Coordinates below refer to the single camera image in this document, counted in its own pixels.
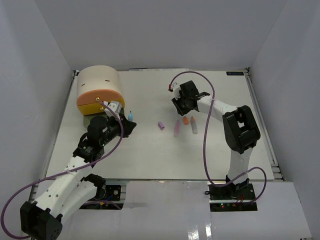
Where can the yellow drawer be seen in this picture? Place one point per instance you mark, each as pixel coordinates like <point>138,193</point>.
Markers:
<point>90,108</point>

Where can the purple highlighter body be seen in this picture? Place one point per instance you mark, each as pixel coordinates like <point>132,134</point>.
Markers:
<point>176,128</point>

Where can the light blue highlighter body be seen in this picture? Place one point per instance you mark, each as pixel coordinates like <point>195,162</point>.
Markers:
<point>130,116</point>

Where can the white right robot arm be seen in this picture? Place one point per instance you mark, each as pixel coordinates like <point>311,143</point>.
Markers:
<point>241,131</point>

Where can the cream round drawer cabinet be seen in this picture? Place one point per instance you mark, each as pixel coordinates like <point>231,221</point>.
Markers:
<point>98,77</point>

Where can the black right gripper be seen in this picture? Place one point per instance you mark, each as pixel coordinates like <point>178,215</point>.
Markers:
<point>181,111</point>

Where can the orange top drawer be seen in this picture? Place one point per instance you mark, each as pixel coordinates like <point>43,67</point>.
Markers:
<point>99,95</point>

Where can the dark table corner label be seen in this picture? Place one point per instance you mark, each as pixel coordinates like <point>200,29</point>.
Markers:
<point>234,73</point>

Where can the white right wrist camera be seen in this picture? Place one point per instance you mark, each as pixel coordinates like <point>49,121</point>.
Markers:
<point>175,89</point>

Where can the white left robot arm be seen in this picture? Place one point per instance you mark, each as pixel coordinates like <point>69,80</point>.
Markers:
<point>43,218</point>

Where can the grey-green bottom drawer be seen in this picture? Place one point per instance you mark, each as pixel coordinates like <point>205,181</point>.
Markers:
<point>87,118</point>

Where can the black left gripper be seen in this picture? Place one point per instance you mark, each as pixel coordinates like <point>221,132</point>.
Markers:
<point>129,126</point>

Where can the purple highlighter cap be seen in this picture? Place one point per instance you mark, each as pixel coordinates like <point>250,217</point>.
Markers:
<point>161,125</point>

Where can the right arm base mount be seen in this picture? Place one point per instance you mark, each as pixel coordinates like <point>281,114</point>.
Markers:
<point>224,200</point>

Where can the orange highlighter cap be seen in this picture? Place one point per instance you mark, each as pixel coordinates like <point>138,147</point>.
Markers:
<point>185,120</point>

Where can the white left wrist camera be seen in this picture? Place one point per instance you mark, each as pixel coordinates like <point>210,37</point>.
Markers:
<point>114,108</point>

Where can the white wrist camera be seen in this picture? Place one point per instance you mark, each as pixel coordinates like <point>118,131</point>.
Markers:
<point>114,108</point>
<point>175,89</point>

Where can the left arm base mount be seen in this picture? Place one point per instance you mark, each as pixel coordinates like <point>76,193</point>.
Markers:
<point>108,198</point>

